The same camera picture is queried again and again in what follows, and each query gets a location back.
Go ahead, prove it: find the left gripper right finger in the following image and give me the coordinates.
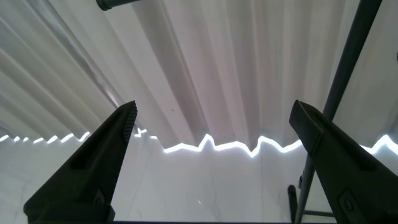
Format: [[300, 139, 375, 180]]
[[289, 99, 398, 224]]

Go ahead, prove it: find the black clothes rack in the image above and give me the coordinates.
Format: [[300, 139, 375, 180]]
[[95, 0, 383, 224]]

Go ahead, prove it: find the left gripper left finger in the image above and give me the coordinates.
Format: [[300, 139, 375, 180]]
[[23, 100, 139, 223]]

